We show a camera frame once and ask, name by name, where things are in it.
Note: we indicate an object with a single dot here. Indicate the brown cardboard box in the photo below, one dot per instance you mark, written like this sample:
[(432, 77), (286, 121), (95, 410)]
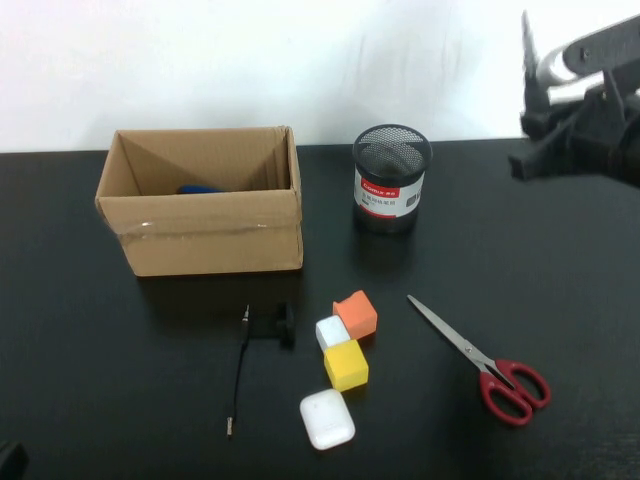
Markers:
[(210, 240)]

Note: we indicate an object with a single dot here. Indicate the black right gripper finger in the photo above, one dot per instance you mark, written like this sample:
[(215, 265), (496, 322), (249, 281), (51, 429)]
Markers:
[(531, 162), (539, 120)]

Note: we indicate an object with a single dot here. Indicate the white block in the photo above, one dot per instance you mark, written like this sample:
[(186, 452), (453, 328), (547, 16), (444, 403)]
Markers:
[(331, 332)]

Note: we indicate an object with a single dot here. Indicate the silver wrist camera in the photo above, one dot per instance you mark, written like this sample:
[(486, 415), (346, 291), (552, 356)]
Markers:
[(557, 67)]

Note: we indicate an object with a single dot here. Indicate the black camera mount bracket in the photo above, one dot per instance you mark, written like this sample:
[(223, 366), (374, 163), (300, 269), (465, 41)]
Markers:
[(600, 45)]

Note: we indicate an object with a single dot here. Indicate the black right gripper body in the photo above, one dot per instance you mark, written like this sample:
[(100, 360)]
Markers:
[(600, 135)]

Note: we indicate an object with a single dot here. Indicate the orange block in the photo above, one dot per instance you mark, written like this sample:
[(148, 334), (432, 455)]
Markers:
[(359, 317)]

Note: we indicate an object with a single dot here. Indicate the yellow block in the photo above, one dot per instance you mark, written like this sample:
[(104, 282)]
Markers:
[(346, 367)]

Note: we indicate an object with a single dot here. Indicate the black mesh pen holder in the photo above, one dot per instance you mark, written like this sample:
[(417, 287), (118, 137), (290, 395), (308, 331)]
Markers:
[(390, 195)]

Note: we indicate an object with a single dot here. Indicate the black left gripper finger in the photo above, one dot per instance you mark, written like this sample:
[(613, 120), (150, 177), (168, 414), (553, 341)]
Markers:
[(14, 462)]

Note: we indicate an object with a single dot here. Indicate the blue object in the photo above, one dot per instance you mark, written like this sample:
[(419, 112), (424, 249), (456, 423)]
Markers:
[(200, 189)]

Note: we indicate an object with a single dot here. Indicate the white earbuds case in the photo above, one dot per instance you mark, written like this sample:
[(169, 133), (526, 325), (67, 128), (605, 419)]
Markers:
[(327, 420)]

